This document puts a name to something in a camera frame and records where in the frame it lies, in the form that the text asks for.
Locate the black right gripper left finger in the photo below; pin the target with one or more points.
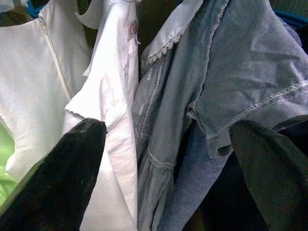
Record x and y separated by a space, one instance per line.
55 183

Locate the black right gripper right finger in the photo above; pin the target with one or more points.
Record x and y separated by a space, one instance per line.
276 180

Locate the dark navy garment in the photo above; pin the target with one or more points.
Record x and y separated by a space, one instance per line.
223 192

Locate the light green garment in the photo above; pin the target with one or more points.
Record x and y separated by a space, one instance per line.
6 149

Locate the blue knit garment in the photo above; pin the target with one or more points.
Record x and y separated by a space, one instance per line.
192 183

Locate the white collared shirt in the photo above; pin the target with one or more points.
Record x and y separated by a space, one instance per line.
115 96

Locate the white sleeveless zippered dress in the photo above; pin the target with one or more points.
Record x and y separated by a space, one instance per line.
29 72

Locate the grey denim dress lace collar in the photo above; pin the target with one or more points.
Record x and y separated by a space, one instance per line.
240 72

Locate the blue clothes hanger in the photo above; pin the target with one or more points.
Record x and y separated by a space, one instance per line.
293 15

